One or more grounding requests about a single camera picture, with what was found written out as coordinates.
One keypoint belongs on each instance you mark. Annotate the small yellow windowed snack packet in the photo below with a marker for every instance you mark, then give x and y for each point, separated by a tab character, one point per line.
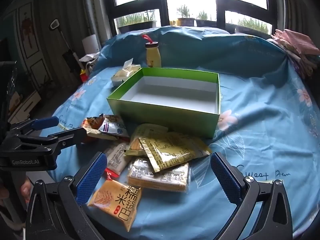
136	145

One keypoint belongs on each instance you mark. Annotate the person's left hand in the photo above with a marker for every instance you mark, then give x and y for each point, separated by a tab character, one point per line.
25	188

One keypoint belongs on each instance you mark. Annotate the green cardboard box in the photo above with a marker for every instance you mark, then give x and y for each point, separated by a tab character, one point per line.
162	120

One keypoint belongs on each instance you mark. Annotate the upright floor cleaner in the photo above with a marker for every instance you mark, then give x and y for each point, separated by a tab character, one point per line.
71	57

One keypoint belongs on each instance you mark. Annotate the long grass planter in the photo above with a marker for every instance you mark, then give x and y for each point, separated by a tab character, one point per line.
136	26
252	26

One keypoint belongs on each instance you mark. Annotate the folded pink cloth pile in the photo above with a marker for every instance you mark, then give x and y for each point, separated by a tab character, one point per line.
297	45

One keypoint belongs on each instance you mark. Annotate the yellow bear print bottle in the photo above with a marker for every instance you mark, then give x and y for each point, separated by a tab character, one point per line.
153	57

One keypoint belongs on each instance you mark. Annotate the white panelled door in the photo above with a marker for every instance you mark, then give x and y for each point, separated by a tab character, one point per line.
37	62

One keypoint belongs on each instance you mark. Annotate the small red yellow box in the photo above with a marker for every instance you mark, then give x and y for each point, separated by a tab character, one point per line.
83	76

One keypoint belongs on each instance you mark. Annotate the clear cracker packet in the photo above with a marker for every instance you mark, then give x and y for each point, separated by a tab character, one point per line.
160	180

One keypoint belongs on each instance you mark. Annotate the white cylindrical appliance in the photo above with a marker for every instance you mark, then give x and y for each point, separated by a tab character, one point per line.
90	43

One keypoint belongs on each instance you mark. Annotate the orange rice cracker packet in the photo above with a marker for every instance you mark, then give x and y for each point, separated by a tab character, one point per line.
117	200

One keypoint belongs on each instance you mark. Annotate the red hanging decoration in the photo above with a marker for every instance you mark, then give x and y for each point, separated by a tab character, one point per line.
26	27

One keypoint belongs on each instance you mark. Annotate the grey curtain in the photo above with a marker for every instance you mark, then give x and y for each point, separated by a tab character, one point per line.
70	10

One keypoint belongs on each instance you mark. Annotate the white blue snack packet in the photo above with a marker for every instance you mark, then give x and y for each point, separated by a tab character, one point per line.
113	127

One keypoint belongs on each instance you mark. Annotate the blue floral bedsheet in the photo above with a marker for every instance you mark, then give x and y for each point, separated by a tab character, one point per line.
262	130

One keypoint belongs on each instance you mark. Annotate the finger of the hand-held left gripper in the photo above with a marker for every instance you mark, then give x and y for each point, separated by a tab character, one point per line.
72	136
47	122

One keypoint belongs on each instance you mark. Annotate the white tv cabinet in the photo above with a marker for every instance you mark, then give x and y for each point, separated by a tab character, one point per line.
25	105

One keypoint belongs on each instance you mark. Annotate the pale yellow tissue pack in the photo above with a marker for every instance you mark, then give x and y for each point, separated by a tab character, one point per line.
125	73

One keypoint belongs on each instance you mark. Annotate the large yellow snack packet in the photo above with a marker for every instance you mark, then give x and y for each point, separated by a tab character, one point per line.
172	152

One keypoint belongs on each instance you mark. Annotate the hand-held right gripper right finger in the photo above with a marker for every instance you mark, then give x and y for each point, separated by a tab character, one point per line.
225	177

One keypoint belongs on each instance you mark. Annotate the crumpled plastic bag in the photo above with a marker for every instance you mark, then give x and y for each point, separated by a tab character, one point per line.
87	58

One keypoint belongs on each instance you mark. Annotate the potted green plant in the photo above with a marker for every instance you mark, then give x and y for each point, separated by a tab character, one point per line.
185	21
203	22

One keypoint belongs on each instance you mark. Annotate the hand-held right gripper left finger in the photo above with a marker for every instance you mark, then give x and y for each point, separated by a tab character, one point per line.
92	177

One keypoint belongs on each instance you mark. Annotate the white red-edged snack packet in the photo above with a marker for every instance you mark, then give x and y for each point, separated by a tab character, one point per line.
116	157

